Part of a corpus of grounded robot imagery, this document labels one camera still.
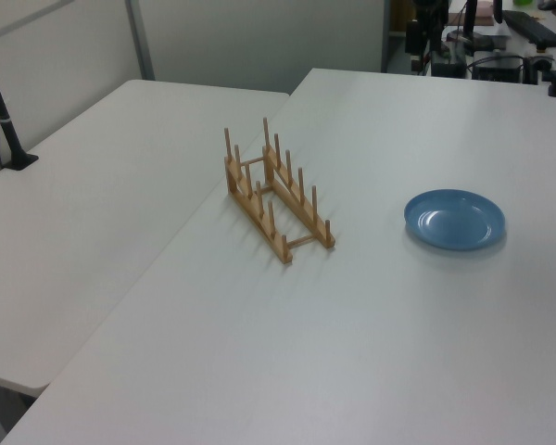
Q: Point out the grey wall end post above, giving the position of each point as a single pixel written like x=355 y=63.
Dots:
x=385 y=37

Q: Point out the blue round plate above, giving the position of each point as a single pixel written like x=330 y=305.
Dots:
x=454 y=220

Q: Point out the black lab equipment cluster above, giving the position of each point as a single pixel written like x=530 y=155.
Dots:
x=413 y=37

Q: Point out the wooden plate rack with pegs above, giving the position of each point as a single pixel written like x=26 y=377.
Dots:
x=233 y=178

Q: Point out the black camera stand pole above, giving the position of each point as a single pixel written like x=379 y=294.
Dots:
x=22 y=161

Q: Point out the black box device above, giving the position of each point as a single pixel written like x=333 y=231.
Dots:
x=498 y=69

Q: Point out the black computer keyboard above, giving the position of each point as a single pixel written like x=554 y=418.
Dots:
x=535 y=28

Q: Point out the black monitor stand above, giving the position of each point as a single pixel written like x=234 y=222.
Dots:
x=470 y=18

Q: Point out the grey computer mouse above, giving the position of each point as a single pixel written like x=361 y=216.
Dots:
x=547 y=4

